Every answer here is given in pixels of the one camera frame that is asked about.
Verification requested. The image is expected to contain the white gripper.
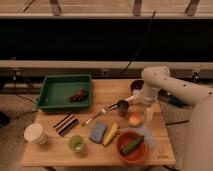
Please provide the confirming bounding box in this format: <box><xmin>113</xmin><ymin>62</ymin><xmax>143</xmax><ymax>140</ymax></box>
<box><xmin>142</xmin><ymin>88</ymin><xmax>158</xmax><ymax>122</ymax></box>

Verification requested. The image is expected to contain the red yellow apple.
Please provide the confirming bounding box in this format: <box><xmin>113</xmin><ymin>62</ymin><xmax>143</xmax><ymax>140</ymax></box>
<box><xmin>128</xmin><ymin>114</ymin><xmax>143</xmax><ymax>127</ymax></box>

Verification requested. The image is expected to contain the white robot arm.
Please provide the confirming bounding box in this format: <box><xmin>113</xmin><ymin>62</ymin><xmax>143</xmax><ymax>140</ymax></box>
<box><xmin>141</xmin><ymin>66</ymin><xmax>213</xmax><ymax>171</ymax></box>

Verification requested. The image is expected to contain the small metal cup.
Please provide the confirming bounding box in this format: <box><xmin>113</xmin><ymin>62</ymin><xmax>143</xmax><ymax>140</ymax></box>
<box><xmin>117</xmin><ymin>100</ymin><xmax>129</xmax><ymax>117</ymax></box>

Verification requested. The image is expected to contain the green plastic cup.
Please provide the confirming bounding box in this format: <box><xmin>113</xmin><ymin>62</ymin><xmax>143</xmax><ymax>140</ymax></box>
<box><xmin>69</xmin><ymin>135</ymin><xmax>85</xmax><ymax>153</ymax></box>

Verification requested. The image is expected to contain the white paper cup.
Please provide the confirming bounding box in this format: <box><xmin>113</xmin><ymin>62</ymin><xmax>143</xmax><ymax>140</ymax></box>
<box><xmin>24</xmin><ymin>123</ymin><xmax>47</xmax><ymax>144</ymax></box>

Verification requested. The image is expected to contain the dark red bowl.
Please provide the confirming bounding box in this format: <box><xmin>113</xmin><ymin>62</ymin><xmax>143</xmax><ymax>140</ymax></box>
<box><xmin>130</xmin><ymin>80</ymin><xmax>144</xmax><ymax>91</ymax></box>

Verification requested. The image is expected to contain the grey blue cloth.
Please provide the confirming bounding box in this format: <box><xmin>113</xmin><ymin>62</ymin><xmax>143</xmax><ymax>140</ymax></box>
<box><xmin>122</xmin><ymin>125</ymin><xmax>157</xmax><ymax>150</ymax></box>

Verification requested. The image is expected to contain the wooden board table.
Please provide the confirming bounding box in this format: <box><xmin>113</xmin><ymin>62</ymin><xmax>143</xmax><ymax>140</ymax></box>
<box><xmin>21</xmin><ymin>79</ymin><xmax>176</xmax><ymax>167</ymax></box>

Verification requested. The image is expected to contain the yellow banana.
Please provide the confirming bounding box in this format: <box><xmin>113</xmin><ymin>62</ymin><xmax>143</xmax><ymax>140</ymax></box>
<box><xmin>103</xmin><ymin>123</ymin><xmax>119</xmax><ymax>146</ymax></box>

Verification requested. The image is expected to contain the green cucumber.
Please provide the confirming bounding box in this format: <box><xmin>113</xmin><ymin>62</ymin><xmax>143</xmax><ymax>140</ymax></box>
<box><xmin>121</xmin><ymin>136</ymin><xmax>144</xmax><ymax>155</ymax></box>

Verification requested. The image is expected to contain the orange red bowl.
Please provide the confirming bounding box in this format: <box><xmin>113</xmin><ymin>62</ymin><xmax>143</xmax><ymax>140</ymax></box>
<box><xmin>116</xmin><ymin>131</ymin><xmax>148</xmax><ymax>164</ymax></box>

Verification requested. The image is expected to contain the silver fork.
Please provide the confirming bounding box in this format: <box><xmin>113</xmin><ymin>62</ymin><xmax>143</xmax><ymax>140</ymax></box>
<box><xmin>81</xmin><ymin>108</ymin><xmax>107</xmax><ymax>127</ymax></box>

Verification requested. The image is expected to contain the blue sponge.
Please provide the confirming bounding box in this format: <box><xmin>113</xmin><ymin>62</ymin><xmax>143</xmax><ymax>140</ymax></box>
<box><xmin>89</xmin><ymin>122</ymin><xmax>107</xmax><ymax>144</ymax></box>

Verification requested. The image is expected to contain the dark grape bunch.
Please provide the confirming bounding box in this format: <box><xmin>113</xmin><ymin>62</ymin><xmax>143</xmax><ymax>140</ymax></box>
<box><xmin>69</xmin><ymin>88</ymin><xmax>88</xmax><ymax>102</ymax></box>

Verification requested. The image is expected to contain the striped black red box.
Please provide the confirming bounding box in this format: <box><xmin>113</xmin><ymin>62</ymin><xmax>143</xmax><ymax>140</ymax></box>
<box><xmin>53</xmin><ymin>114</ymin><xmax>79</xmax><ymax>136</ymax></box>

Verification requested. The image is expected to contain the green plastic tray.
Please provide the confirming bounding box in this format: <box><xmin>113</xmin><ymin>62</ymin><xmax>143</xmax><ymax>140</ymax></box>
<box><xmin>37</xmin><ymin>74</ymin><xmax>92</xmax><ymax>112</ymax></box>

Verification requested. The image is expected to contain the black cable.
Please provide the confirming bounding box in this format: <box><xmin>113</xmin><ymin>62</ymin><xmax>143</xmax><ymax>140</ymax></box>
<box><xmin>118</xmin><ymin>9</ymin><xmax>157</xmax><ymax>77</ymax></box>

